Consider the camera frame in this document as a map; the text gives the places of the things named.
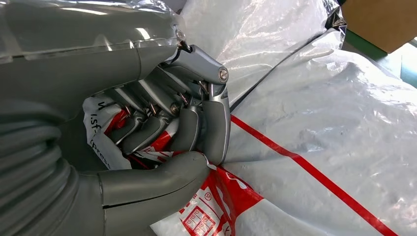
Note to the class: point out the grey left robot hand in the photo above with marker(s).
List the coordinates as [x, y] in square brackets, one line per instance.
[81, 65]

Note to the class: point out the white plastic courier package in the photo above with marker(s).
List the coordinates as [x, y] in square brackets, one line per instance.
[309, 114]

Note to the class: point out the brown cardboard box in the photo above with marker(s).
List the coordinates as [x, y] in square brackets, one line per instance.
[381, 22]

